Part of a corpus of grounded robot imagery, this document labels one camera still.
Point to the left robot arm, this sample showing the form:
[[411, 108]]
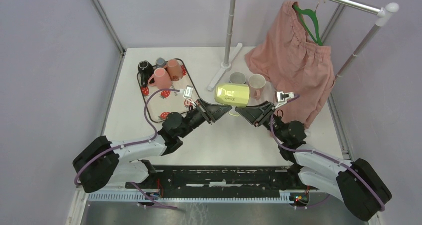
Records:
[[105, 162]]

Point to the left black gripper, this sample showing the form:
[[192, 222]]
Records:
[[213, 112]]

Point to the strawberry pattern tray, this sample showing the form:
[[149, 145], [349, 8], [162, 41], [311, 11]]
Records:
[[165, 102]]

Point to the salmon pink mug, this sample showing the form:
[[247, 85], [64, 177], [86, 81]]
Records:
[[160, 79]]

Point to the black mug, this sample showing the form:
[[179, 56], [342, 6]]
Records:
[[145, 70]]

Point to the metal clothes rack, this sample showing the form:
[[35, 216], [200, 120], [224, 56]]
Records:
[[383, 14]]

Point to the grey-blue mug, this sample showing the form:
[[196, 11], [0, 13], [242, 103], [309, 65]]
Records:
[[160, 62]]

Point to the terracotta mug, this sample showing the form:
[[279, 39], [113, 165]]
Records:
[[174, 69]]

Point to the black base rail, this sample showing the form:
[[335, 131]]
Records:
[[222, 181]]

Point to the yellow mug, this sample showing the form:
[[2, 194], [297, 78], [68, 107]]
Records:
[[232, 94]]

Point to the blue mug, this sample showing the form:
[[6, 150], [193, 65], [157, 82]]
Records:
[[237, 78]]

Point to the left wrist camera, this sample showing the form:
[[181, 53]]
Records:
[[187, 92]]

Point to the pink shorts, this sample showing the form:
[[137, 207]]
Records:
[[293, 63]]

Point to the light pink mug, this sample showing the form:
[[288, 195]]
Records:
[[256, 84]]

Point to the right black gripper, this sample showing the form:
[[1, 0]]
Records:
[[256, 114]]

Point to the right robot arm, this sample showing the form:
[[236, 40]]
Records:
[[355, 183]]

